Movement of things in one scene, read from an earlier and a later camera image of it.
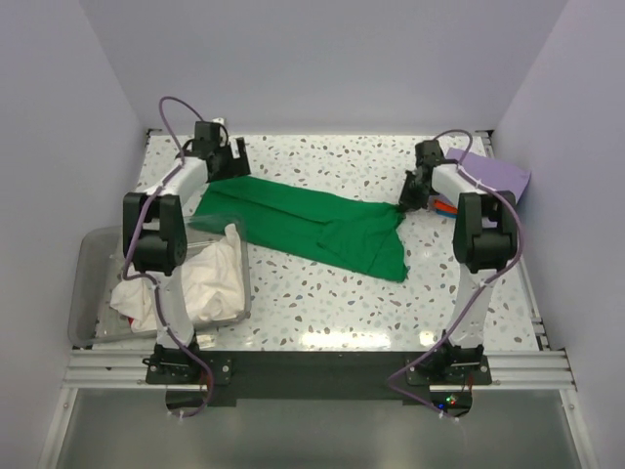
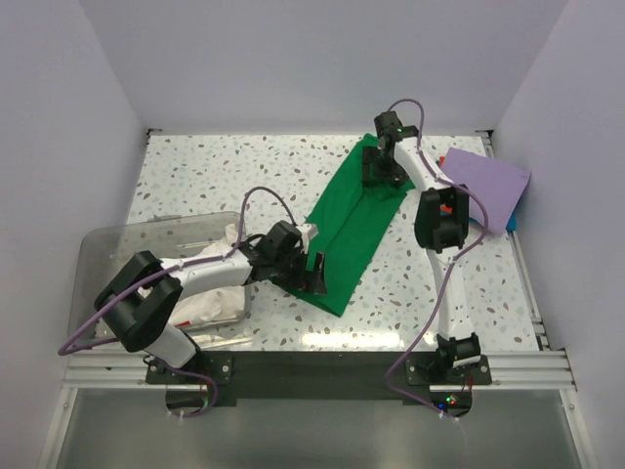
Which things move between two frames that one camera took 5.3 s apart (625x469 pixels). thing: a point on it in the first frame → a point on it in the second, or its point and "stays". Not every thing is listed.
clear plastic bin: (111, 305) stays
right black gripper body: (414, 196) → (384, 167)
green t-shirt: (342, 231) → (351, 224)
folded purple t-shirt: (495, 175) stays
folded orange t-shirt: (443, 206) stays
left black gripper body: (230, 167) → (290, 271)
